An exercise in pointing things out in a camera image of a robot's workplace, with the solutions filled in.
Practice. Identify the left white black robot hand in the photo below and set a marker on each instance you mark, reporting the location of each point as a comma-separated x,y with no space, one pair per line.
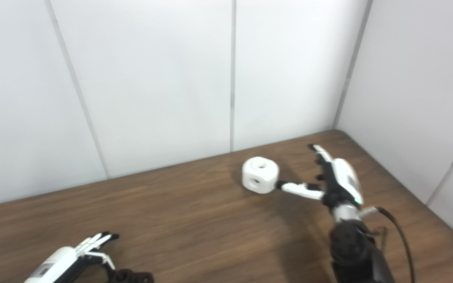
57,261

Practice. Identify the white block with holes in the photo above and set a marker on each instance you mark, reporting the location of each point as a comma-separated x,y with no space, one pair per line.
267,177

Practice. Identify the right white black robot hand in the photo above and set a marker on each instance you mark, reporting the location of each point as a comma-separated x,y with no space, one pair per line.
342,181

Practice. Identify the black flanged holder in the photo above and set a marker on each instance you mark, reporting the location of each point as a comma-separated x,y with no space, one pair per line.
132,277

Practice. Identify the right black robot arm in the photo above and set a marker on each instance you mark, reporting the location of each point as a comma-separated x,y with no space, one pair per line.
352,247

